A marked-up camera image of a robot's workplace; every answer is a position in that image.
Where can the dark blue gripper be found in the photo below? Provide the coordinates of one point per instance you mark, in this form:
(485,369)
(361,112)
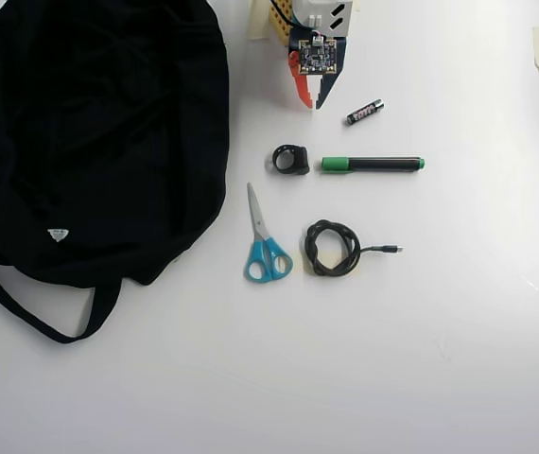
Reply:
(331,91)

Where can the green capped black marker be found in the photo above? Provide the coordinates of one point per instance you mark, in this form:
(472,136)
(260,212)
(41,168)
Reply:
(378,164)

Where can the black fabric bag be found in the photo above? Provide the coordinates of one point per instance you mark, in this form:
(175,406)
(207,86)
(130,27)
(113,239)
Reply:
(99,142)

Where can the black AAA battery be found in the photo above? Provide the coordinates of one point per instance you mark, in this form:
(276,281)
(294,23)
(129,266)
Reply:
(365,112)

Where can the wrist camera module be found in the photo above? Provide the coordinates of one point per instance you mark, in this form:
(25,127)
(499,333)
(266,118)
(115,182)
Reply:
(317,56)

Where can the yellow perforated base bracket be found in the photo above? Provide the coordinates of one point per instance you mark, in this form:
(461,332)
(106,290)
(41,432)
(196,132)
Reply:
(281,33)

